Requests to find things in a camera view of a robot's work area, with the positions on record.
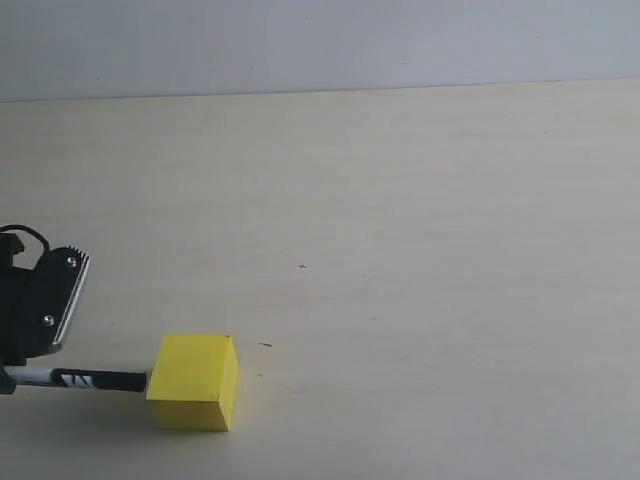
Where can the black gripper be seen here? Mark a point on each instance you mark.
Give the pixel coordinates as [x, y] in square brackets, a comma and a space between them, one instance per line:
[15, 282]

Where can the black and white marker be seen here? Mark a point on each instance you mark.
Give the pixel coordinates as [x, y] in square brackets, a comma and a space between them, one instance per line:
[75, 378]

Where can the yellow cube block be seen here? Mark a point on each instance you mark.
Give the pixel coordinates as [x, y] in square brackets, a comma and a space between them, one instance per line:
[193, 383]

